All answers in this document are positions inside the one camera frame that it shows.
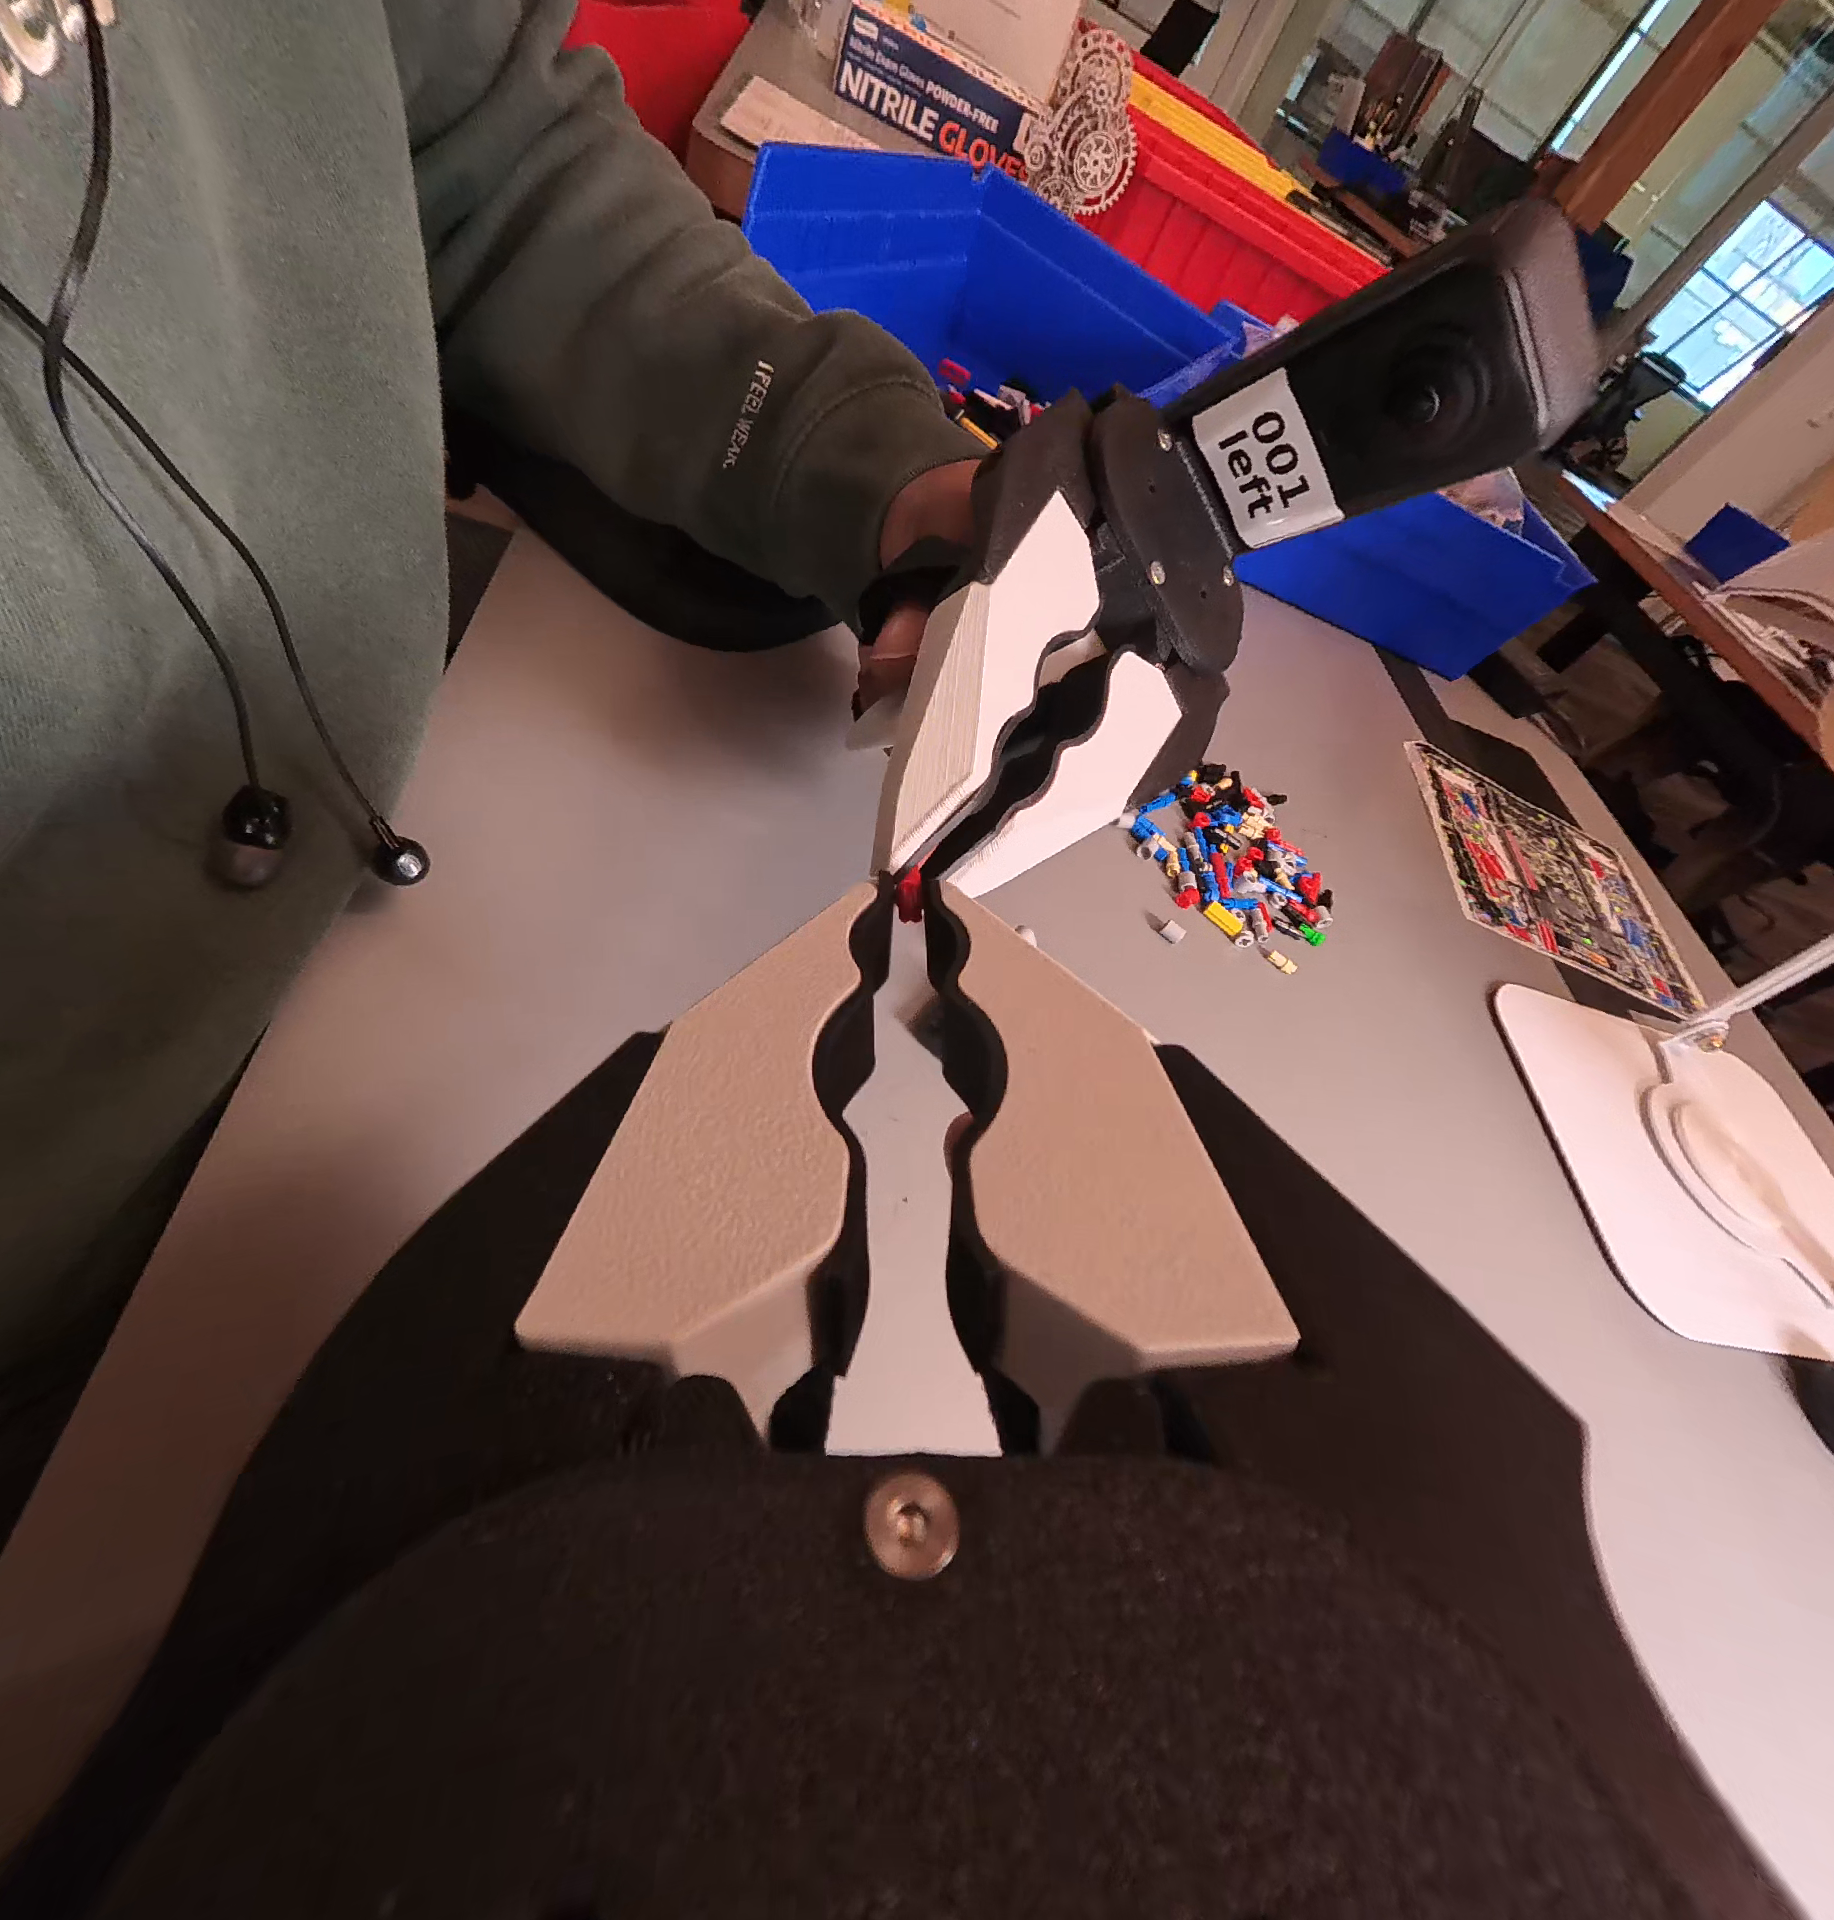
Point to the pile of small lego pieces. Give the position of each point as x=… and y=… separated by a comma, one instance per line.
x=1233, y=871

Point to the blue white glove box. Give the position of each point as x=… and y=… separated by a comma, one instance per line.
x=933, y=90

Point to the white lamp stand base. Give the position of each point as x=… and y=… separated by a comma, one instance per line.
x=1607, y=1140

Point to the assorted lego pieces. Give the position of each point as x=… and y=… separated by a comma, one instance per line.
x=992, y=412

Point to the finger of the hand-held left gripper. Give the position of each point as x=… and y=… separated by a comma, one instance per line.
x=1098, y=751
x=977, y=675

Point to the person's green sweatshirt torso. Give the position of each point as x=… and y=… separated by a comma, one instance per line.
x=183, y=451

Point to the person's right hand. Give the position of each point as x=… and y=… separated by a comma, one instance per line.
x=958, y=1136

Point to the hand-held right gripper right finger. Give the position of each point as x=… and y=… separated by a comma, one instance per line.
x=1113, y=1186

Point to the person's left hand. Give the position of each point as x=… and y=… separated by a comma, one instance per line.
x=933, y=511

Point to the wooden gear model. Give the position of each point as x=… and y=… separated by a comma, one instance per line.
x=1083, y=135

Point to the yellow plastic bin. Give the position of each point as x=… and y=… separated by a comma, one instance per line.
x=1217, y=135

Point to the wooden support post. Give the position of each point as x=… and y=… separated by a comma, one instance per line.
x=1668, y=106

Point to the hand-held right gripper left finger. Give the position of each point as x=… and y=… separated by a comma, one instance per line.
x=693, y=1186

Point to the red plastic bin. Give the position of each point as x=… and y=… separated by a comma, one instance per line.
x=1233, y=255

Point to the red lego pin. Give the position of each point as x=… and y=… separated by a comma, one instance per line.
x=908, y=896

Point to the lego instruction booklet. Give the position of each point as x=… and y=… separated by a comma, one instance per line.
x=1548, y=885

